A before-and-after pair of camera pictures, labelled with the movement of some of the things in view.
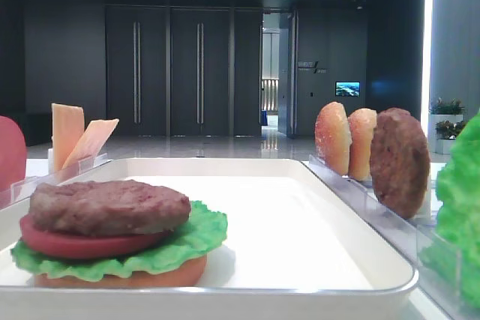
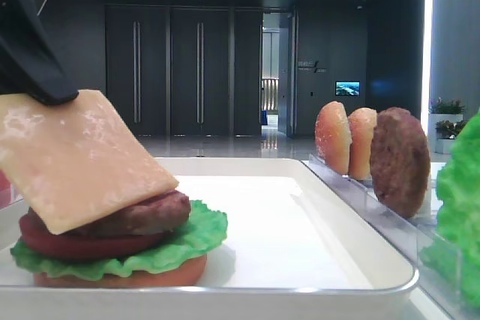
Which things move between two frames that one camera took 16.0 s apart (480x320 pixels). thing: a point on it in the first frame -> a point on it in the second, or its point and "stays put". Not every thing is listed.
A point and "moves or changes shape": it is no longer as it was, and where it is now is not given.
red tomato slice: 13,156 -> 6,190
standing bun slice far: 333,137 stays put
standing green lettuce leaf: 453,255 stays put
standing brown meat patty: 400,162 stays put
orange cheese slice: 95,137 moves or changes shape
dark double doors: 184,70 stays put
